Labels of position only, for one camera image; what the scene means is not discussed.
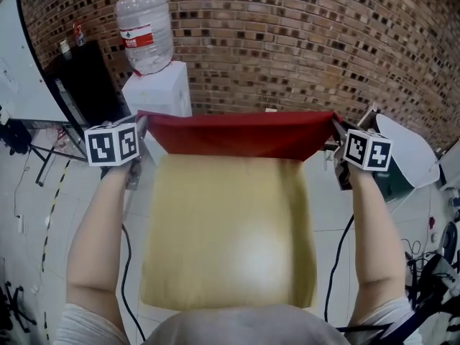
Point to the small red object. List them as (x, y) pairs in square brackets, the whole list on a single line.
[(431, 222)]

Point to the bag of plastic bottles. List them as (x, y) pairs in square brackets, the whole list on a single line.
[(57, 135)]

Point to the white paper cup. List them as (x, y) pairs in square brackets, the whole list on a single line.
[(64, 49)]

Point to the whiteboard on black stand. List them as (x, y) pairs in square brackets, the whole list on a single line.
[(14, 49)]

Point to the dark green container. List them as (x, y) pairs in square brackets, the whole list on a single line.
[(395, 182)]

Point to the red printed bottle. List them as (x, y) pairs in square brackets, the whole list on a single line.
[(79, 34)]

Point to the black bag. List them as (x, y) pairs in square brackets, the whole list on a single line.
[(18, 135)]

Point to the white water dispenser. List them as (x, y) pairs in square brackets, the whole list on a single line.
[(158, 92)]

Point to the red cloth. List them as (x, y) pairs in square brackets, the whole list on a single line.
[(244, 138)]

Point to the person's left forearm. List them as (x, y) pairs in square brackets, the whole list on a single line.
[(97, 235)]

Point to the white power strip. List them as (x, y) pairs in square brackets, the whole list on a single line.
[(20, 225)]

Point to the person's right forearm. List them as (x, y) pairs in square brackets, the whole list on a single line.
[(373, 235)]

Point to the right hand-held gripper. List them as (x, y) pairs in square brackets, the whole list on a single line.
[(370, 153)]

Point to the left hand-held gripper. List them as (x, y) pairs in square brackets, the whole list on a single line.
[(111, 146)]

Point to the clear water dispenser bottle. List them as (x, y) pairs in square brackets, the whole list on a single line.
[(143, 31)]

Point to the person's grey shirt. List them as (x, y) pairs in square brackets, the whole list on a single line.
[(233, 327)]

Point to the black floor fan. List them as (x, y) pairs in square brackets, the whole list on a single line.
[(445, 234)]

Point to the white low cabinet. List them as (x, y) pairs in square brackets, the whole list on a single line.
[(451, 164)]

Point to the light wooden pedestal table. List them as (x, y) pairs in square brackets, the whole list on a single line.
[(223, 228)]

